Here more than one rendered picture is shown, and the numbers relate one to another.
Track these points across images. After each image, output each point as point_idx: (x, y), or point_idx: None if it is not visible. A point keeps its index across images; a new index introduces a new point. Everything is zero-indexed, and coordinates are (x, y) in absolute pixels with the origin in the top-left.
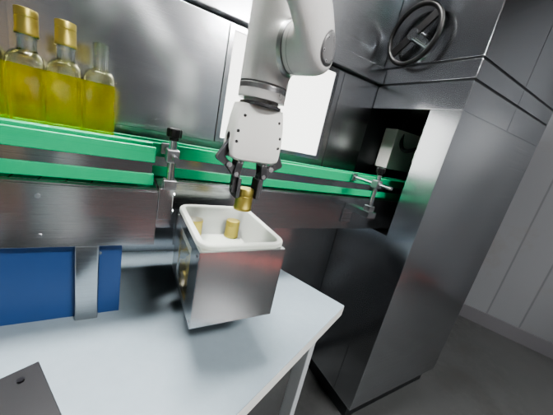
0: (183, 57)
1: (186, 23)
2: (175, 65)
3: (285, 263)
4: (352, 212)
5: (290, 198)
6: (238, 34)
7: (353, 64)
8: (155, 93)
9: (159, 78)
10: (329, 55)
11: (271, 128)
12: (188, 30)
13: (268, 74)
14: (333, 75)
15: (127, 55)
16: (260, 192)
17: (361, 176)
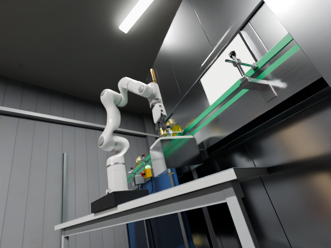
0: (195, 102)
1: (192, 94)
2: (195, 106)
3: (326, 172)
4: (273, 85)
5: (219, 117)
6: (201, 79)
7: (245, 15)
8: (195, 118)
9: (194, 113)
10: (141, 89)
11: (155, 109)
12: (193, 94)
13: (148, 101)
14: (238, 35)
15: (188, 114)
16: (162, 126)
17: (262, 57)
